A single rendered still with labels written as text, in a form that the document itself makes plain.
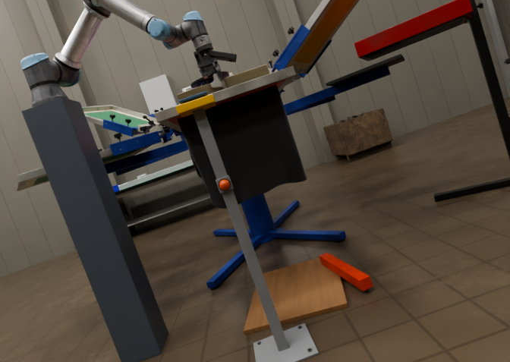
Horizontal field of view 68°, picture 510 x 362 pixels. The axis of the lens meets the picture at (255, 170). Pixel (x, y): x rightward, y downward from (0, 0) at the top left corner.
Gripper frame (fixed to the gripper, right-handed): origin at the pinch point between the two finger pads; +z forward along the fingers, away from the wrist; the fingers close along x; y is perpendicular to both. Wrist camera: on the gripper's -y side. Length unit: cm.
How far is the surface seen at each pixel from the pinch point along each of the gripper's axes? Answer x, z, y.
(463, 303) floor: 44, 102, -46
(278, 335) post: 32, 93, 17
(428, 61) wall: -454, 6, -369
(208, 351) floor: 11, 99, 47
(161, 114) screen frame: 13.5, 1.8, 28.1
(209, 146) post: 32.6, 20.5, 14.8
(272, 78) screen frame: 13.7, 3.9, -17.9
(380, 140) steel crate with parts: -353, 88, -203
